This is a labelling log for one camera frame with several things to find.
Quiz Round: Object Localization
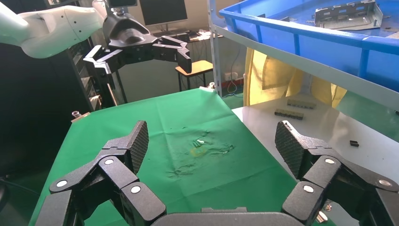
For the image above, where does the perforated shelf post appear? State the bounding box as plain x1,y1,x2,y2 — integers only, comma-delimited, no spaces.
207,0,223,97

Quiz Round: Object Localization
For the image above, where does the wooden stool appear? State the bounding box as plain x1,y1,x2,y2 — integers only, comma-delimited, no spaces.
175,60,215,92

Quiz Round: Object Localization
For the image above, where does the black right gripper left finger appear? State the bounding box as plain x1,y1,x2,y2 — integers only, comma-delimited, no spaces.
34,121,168,226

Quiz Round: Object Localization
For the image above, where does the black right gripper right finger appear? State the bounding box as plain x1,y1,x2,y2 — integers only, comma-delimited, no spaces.
274,121,399,226

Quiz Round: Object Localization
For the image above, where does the desk with keyboard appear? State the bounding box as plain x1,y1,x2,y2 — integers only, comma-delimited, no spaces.
152,28,224,43

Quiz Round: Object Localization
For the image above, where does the green table cloth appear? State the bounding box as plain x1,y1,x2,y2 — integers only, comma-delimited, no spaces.
28,88,336,226

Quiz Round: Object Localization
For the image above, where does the metal bracket with tabbed wall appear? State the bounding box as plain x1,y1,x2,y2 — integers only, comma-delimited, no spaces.
314,0,383,31

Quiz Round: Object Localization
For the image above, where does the black computer monitor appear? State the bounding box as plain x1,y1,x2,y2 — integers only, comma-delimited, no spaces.
139,0,189,26

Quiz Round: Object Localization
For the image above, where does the black equipment cabinet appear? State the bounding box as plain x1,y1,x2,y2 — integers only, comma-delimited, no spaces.
0,41,104,176

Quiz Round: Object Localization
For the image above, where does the blue plastic bin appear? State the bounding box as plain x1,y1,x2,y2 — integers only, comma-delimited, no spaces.
219,0,399,93

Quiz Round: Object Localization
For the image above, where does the dark grey link strip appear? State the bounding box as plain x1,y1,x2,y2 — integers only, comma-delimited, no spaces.
274,109,304,121
287,99,317,110

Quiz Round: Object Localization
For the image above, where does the yellow plastic bag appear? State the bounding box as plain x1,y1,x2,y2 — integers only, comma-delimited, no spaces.
243,47,348,109

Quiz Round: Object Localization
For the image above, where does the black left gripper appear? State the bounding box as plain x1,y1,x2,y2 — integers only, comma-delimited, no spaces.
83,14,193,85

